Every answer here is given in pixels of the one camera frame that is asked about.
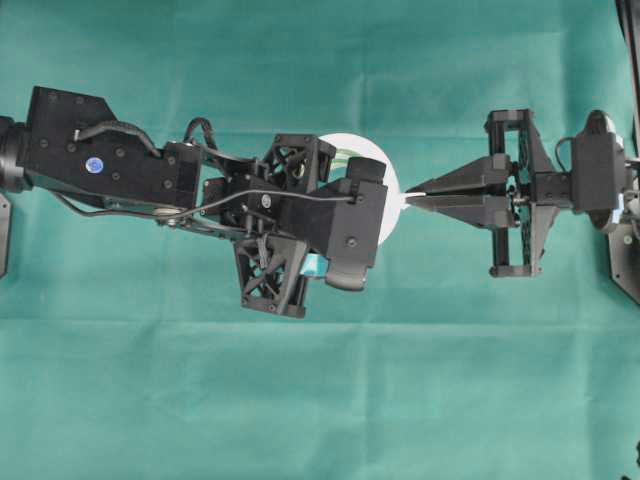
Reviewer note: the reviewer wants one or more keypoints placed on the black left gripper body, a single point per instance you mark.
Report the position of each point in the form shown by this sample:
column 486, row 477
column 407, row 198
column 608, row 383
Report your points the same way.
column 268, row 259

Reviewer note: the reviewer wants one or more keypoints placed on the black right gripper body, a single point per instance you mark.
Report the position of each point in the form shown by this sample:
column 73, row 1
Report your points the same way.
column 539, row 193

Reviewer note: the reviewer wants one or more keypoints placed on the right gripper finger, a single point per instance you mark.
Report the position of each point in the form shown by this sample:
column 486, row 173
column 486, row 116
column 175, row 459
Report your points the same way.
column 481, row 211
column 481, row 173

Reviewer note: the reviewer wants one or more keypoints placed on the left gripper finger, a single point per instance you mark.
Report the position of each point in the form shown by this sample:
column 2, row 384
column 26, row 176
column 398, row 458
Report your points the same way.
column 347, row 271
column 365, row 169

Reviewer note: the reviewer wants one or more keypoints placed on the white duct tape roll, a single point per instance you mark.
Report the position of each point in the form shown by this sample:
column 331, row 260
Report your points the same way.
column 346, row 145

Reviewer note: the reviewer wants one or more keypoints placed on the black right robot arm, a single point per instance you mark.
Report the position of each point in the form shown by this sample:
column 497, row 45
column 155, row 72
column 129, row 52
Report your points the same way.
column 516, row 193

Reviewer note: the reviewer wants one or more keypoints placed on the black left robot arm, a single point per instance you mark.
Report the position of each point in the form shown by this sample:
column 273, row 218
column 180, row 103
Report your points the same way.
column 73, row 146

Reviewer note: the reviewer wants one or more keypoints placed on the green table cloth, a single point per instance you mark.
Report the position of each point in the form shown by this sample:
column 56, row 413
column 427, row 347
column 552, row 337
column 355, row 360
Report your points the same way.
column 125, row 352

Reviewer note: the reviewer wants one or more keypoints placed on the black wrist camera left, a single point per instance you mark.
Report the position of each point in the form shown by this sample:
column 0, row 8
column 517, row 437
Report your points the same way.
column 341, row 221

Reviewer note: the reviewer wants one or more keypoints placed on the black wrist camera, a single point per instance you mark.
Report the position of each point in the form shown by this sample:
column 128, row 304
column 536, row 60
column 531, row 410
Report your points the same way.
column 595, row 162
column 341, row 221

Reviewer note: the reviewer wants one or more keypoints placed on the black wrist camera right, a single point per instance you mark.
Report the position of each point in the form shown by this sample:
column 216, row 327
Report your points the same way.
column 595, row 162

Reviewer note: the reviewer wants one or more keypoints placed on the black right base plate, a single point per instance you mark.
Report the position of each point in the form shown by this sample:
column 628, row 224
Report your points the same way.
column 623, row 248

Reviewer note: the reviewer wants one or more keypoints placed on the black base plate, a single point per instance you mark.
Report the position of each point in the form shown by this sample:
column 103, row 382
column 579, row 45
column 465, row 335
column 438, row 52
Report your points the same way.
column 5, row 228
column 623, row 248

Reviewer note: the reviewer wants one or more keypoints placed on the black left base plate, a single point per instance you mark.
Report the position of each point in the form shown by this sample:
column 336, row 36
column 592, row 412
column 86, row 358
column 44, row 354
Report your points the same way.
column 5, row 228

